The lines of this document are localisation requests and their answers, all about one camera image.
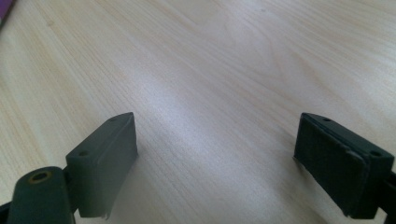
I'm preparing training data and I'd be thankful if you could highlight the purple object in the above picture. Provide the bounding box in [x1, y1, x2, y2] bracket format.
[0, 0, 16, 30]

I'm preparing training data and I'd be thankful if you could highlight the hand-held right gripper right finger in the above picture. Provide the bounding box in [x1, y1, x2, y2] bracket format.
[292, 112, 395, 220]

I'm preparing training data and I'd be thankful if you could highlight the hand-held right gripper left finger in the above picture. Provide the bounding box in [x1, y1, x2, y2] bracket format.
[64, 111, 139, 219]

